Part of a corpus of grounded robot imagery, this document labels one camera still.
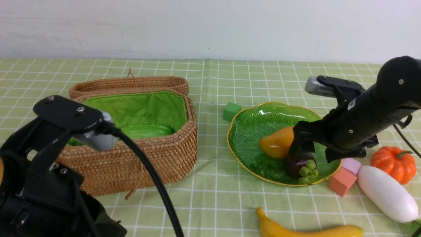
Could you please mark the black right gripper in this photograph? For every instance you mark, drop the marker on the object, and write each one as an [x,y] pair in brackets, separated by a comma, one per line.
[342,135]

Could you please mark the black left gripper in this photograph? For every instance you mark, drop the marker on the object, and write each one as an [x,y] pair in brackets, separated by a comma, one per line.
[30,152]

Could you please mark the dark purple toy mangosteen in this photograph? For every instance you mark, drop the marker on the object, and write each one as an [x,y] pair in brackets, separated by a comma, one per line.
[303,169]

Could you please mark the orange yellow toy mango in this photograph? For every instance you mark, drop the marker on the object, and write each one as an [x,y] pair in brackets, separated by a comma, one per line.
[277,145]

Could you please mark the white toy radish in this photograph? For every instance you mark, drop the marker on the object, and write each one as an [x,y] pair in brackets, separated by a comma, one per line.
[390,197]

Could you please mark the yellow toy banana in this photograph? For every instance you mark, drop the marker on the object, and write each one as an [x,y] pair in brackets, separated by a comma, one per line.
[269,228]

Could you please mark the green toy cucumber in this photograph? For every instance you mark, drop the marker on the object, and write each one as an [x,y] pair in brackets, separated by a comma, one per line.
[140,131]

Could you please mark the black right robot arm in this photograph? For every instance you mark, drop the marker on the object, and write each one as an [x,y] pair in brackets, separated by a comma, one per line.
[392,98]

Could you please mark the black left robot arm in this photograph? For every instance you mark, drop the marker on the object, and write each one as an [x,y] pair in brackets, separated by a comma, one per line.
[22,220]

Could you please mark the pink foam cube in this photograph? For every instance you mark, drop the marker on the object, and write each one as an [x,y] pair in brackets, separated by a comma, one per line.
[351,165]

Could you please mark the salmon foam cube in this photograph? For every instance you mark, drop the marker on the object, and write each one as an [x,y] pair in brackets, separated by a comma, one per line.
[342,181]

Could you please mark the green glass leaf plate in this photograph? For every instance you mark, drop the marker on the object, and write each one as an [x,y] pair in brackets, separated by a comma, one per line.
[252,124]

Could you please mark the orange toy pumpkin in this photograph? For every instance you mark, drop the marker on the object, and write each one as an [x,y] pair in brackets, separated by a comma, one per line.
[397,162]

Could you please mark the green foam cube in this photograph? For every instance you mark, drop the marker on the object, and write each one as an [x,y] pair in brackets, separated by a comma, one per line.
[230,110]

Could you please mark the woven wicker basket lid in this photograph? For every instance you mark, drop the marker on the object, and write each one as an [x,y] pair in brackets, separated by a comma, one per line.
[130,82]

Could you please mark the green checkered tablecloth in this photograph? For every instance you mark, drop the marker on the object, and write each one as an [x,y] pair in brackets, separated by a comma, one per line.
[218,198]

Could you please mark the woven wicker basket green lining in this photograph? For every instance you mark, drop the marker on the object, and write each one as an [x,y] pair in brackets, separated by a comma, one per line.
[119,169]

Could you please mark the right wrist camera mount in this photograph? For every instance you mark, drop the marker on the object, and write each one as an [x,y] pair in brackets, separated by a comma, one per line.
[344,91]

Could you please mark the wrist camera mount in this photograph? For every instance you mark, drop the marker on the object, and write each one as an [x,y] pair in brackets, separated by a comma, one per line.
[72,118]
[344,91]

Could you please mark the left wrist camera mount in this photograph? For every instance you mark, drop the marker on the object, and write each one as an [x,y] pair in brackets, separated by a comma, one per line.
[72,118]

